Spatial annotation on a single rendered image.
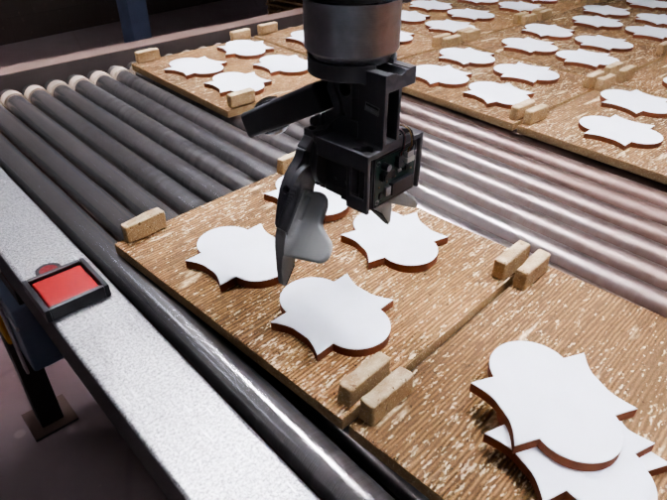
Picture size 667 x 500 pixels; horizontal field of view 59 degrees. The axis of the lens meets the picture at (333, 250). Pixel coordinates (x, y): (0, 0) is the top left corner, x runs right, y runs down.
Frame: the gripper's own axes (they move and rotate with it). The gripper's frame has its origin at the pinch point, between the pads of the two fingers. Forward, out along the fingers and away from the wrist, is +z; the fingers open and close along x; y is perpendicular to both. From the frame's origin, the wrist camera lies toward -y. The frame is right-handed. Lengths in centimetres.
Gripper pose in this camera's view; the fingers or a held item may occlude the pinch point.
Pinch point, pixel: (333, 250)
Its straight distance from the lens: 58.9
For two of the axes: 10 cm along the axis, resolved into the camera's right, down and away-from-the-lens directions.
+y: 7.2, 3.9, -5.7
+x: 6.9, -4.1, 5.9
